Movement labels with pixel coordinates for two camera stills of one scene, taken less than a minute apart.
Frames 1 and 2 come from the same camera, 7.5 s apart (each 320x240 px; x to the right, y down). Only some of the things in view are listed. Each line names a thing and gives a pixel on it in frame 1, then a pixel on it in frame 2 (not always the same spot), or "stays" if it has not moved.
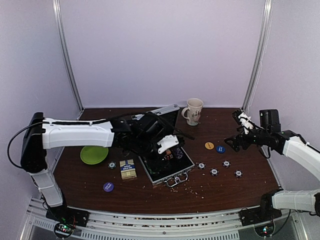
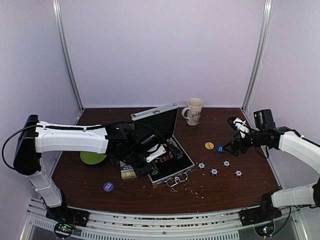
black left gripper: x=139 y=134 -> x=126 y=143
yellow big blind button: x=209 y=145 stays
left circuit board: x=63 y=230 stays
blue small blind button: x=220 y=149 stays
